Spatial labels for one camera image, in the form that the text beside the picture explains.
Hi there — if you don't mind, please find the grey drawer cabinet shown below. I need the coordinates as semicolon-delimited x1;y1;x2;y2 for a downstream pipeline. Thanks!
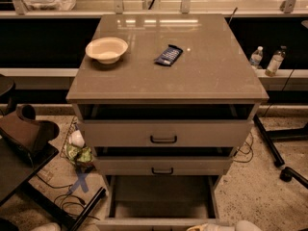
65;13;270;231

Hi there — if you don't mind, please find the white shoe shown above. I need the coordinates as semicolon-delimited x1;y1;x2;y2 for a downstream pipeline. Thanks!
31;222;61;231

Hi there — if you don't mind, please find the water bottle yellow liquid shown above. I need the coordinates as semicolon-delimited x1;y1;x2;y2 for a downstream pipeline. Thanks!
265;46;286;77

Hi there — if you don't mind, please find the black floor cable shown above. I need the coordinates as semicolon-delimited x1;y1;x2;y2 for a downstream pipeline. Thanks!
35;172;106;225
232;131;255;164

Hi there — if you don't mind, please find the black floor cable left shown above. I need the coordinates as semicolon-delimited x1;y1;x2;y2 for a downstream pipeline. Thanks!
35;172;106;225

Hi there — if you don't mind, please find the blue snack bar wrapper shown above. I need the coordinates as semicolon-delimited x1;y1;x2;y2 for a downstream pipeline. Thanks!
154;44;183;66

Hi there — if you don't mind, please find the grey drawer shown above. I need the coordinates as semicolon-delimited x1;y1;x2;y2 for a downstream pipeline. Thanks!
94;147;232;175
79;118;254;147
97;175;223;231

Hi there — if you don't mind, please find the clear water bottle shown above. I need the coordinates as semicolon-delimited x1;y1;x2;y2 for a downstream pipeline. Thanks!
249;46;263;69

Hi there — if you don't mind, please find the white cup on floor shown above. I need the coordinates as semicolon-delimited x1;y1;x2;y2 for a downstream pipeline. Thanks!
68;130;85;148

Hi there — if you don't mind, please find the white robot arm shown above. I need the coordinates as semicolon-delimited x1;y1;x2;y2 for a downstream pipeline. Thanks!
186;220;262;231

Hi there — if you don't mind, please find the black table left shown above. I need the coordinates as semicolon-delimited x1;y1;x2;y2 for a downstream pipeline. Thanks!
0;139;106;231

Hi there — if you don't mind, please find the cream paper bowl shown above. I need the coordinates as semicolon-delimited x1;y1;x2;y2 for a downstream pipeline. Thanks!
86;38;128;64

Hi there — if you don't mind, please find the green snack bag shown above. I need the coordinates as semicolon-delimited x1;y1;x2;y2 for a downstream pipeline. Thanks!
64;143;92;167

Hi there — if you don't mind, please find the black floor cable right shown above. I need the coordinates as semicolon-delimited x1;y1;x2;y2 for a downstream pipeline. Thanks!
232;131;255;164

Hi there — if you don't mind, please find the black stand base right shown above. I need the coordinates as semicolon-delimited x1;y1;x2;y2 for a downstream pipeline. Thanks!
252;113;308;191

